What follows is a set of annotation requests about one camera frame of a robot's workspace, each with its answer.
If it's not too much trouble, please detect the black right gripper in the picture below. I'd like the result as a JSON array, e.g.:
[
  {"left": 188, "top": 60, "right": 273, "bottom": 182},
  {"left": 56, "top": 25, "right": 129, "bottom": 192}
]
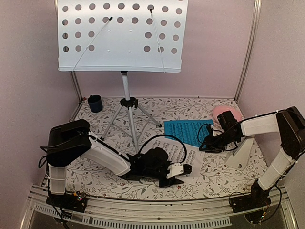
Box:
[{"left": 199, "top": 131, "right": 237, "bottom": 153}]

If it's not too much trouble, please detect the white sheet music page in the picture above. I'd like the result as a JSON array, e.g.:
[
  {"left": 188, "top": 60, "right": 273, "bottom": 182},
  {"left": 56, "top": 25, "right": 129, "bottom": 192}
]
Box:
[{"left": 146, "top": 137, "right": 205, "bottom": 185}]

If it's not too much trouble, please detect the white perforated music stand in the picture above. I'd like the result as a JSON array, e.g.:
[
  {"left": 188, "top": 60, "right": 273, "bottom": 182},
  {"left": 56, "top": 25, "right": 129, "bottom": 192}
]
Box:
[{"left": 55, "top": 0, "right": 188, "bottom": 143}]

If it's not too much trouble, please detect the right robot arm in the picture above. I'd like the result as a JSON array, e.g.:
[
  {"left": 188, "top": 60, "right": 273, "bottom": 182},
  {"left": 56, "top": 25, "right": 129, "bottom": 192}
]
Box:
[{"left": 199, "top": 106, "right": 305, "bottom": 208}]

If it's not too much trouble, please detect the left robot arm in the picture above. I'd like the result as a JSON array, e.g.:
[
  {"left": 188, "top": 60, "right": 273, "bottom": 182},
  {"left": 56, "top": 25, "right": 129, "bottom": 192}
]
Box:
[{"left": 41, "top": 119, "right": 192, "bottom": 207}]

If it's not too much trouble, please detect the pink plate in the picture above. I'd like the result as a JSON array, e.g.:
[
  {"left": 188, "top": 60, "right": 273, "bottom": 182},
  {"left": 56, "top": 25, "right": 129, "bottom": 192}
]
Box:
[{"left": 212, "top": 105, "right": 243, "bottom": 125}]

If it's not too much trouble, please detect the white metronome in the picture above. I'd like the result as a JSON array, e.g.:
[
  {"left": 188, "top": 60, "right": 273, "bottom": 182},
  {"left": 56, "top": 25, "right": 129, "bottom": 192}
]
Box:
[{"left": 225, "top": 136, "right": 254, "bottom": 171}]

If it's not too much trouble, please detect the blue sheet music page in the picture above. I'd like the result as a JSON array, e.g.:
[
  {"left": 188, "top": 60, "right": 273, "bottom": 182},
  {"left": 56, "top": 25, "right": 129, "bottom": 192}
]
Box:
[{"left": 164, "top": 119, "right": 214, "bottom": 147}]

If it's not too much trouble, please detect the floral table mat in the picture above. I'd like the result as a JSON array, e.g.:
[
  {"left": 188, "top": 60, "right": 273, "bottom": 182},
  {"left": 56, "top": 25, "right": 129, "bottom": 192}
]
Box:
[{"left": 66, "top": 98, "right": 267, "bottom": 201}]

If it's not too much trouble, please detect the dark blue cup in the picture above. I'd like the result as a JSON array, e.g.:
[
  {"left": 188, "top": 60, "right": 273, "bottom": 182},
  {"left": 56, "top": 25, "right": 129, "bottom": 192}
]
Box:
[{"left": 88, "top": 95, "right": 103, "bottom": 113}]

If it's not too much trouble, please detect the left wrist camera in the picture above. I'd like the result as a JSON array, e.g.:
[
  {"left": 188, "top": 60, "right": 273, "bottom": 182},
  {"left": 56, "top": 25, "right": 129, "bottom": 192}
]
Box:
[{"left": 166, "top": 163, "right": 192, "bottom": 179}]

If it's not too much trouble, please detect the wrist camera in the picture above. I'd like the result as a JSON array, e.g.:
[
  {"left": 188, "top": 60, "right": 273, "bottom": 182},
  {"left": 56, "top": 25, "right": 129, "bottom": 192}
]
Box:
[
  {"left": 166, "top": 163, "right": 192, "bottom": 179},
  {"left": 206, "top": 125, "right": 223, "bottom": 137}
]

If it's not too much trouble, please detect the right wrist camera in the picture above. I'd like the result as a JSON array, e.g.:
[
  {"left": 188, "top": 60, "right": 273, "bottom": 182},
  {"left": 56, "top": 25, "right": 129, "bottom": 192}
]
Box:
[{"left": 206, "top": 125, "right": 223, "bottom": 137}]

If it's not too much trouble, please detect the black braided left cable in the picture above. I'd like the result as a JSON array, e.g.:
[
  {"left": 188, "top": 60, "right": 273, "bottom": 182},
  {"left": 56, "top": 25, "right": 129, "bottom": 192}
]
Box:
[{"left": 137, "top": 135, "right": 188, "bottom": 165}]

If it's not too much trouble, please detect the aluminium front rail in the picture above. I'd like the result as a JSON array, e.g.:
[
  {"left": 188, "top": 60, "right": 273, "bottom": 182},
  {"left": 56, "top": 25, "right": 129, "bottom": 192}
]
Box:
[{"left": 21, "top": 186, "right": 298, "bottom": 229}]

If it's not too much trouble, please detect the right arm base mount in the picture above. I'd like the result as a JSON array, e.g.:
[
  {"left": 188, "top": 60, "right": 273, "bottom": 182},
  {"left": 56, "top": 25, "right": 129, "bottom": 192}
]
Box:
[{"left": 228, "top": 192, "right": 271, "bottom": 224}]

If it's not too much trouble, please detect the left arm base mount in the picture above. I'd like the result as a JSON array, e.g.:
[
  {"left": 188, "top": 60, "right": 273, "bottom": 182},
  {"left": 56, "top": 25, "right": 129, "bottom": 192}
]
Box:
[{"left": 46, "top": 191, "right": 88, "bottom": 213}]

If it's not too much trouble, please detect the right aluminium frame post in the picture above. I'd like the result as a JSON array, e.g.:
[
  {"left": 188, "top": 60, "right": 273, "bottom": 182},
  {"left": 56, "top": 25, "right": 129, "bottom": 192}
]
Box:
[{"left": 234, "top": 0, "right": 262, "bottom": 103}]

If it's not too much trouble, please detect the aluminium frame post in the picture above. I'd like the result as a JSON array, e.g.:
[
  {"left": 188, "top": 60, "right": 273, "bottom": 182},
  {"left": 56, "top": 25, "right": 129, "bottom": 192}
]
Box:
[
  {"left": 234, "top": 0, "right": 262, "bottom": 103},
  {"left": 70, "top": 71, "right": 83, "bottom": 103}
]

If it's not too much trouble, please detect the left aluminium frame post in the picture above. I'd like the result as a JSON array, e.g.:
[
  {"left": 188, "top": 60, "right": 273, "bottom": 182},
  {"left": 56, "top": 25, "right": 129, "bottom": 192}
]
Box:
[{"left": 70, "top": 71, "right": 83, "bottom": 103}]

